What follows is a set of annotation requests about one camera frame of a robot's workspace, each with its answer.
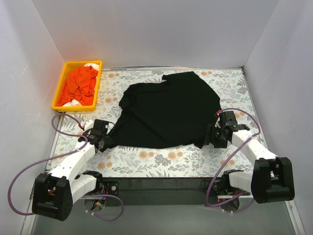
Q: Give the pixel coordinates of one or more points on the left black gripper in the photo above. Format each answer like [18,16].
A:
[103,142]

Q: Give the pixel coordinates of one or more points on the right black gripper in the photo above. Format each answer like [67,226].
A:
[210,136]

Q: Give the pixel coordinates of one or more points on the black t shirt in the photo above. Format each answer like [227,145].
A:
[174,112]

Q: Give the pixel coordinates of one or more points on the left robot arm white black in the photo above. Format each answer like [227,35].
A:
[57,191]

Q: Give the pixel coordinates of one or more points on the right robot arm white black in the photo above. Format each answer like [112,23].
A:
[272,176]

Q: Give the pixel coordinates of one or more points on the floral table cloth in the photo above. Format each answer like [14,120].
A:
[180,161]

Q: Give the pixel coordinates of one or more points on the yellow plastic bin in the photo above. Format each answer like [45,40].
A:
[78,87]

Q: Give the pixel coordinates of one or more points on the orange t shirt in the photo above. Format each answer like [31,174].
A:
[80,85]

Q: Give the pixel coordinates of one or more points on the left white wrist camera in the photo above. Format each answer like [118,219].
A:
[86,125]

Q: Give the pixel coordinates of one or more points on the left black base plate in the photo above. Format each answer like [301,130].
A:
[109,187]

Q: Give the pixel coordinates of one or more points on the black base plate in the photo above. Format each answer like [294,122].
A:
[109,187]
[212,188]

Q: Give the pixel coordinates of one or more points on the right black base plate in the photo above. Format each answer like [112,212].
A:
[212,188]

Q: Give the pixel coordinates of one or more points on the aluminium frame rail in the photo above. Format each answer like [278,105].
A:
[295,218]

